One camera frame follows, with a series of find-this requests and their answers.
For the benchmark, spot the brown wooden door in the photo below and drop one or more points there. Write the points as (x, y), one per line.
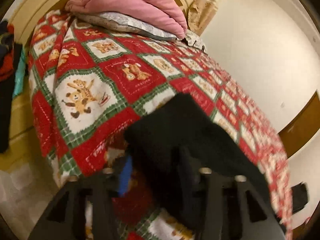
(302, 128)

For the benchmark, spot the red checkered christmas bedspread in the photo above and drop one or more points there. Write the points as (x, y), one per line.
(87, 84)

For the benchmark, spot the black pants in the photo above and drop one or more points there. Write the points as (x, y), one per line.
(170, 145)

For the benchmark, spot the cream wooden headboard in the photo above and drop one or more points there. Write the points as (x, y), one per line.
(24, 15)

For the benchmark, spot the black bag by wall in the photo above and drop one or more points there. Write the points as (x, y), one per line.
(300, 197)

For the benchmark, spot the beige curtain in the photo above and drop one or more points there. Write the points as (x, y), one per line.
(210, 2)

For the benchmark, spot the pile of clothes beside bed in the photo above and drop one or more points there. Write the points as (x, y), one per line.
(11, 52)

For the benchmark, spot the grey patterned pillow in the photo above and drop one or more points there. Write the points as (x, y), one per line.
(123, 23)

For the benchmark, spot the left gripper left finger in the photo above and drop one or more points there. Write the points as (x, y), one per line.
(64, 217)

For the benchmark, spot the pink folded quilt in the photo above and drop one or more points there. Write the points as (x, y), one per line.
(163, 14)

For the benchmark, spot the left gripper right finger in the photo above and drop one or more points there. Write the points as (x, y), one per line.
(233, 206)

